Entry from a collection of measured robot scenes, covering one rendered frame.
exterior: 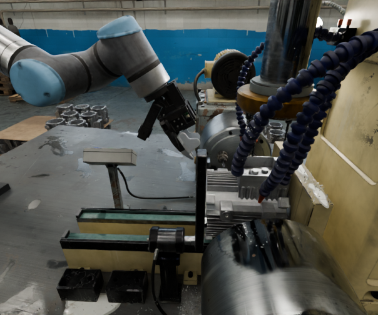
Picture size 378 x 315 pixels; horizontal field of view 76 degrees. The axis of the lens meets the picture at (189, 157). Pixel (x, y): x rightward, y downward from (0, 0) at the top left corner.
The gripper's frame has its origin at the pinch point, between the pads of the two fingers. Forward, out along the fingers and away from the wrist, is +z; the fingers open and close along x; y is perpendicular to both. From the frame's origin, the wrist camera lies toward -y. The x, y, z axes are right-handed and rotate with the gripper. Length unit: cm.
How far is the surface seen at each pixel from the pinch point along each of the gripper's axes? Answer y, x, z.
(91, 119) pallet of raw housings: -135, 199, -5
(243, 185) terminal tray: 11.1, -10.8, 8.6
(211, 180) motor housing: 3.9, -7.5, 5.5
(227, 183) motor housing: 7.4, -8.5, 7.7
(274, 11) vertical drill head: 31.1, -7.6, -22.1
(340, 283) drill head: 20.2, -38.1, 10.2
